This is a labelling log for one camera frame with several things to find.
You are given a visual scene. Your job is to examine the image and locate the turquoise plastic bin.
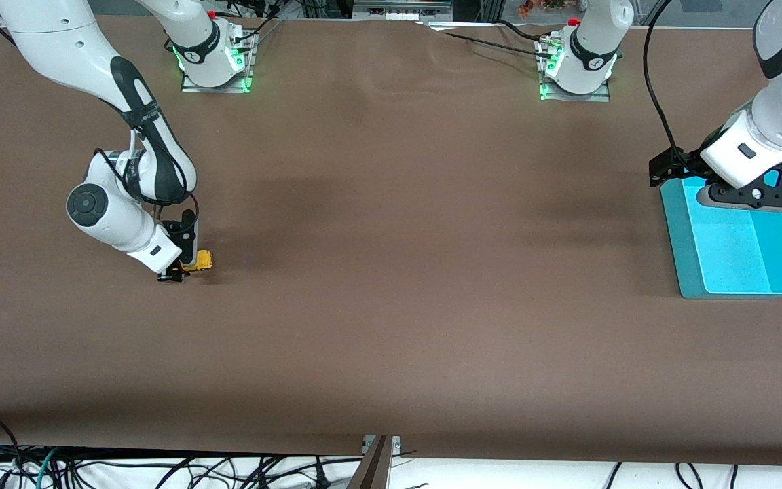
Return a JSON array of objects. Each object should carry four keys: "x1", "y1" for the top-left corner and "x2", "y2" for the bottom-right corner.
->
[{"x1": 659, "y1": 170, "x2": 782, "y2": 300}]

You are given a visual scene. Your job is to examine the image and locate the orange decorative items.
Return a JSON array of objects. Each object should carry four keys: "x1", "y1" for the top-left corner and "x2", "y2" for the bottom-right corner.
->
[{"x1": 517, "y1": 0, "x2": 568, "y2": 18}]

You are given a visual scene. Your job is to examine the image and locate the brown table cover sheet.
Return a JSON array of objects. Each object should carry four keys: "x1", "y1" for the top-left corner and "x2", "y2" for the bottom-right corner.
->
[{"x1": 0, "y1": 12, "x2": 782, "y2": 468}]

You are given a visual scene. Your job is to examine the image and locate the dark table support bar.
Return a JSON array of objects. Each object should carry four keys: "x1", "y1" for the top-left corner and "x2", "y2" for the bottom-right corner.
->
[{"x1": 347, "y1": 435, "x2": 393, "y2": 489}]

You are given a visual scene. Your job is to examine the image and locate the grey equipment box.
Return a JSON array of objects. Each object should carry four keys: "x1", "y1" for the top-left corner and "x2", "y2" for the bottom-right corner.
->
[{"x1": 352, "y1": 0, "x2": 454, "y2": 21}]

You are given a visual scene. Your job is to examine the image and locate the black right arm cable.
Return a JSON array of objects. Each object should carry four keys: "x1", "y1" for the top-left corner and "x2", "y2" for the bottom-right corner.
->
[{"x1": 92, "y1": 126, "x2": 200, "y2": 225}]

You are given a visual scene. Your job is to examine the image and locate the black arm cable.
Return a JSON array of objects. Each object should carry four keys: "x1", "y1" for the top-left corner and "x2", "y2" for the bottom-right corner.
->
[
  {"x1": 92, "y1": 126, "x2": 200, "y2": 225},
  {"x1": 642, "y1": 0, "x2": 704, "y2": 176}
]

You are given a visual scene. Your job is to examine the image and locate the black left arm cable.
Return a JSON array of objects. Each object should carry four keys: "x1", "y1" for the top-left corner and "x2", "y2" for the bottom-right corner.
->
[{"x1": 642, "y1": 0, "x2": 704, "y2": 176}]

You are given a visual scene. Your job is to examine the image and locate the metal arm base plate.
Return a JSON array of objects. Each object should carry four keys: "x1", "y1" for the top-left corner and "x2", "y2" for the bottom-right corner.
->
[
  {"x1": 181, "y1": 31, "x2": 254, "y2": 94},
  {"x1": 539, "y1": 37, "x2": 612, "y2": 103}
]

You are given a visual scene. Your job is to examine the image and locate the short black table cable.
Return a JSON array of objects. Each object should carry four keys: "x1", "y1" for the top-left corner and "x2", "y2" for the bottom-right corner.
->
[{"x1": 496, "y1": 19, "x2": 555, "y2": 43}]

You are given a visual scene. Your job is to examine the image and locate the long black table cable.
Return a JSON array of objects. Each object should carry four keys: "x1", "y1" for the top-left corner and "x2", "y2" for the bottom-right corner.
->
[{"x1": 415, "y1": 22, "x2": 558, "y2": 62}]

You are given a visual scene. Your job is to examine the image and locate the teal floor cable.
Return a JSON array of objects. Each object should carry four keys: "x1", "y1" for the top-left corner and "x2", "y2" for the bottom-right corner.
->
[{"x1": 36, "y1": 446, "x2": 60, "y2": 489}]

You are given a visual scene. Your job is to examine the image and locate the black base connector cable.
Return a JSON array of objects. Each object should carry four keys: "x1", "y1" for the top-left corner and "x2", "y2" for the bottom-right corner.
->
[{"x1": 231, "y1": 0, "x2": 284, "y2": 48}]

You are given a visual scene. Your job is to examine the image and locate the silver table bracket plate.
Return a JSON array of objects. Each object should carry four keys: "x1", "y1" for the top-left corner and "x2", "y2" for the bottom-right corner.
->
[{"x1": 362, "y1": 435, "x2": 402, "y2": 456}]

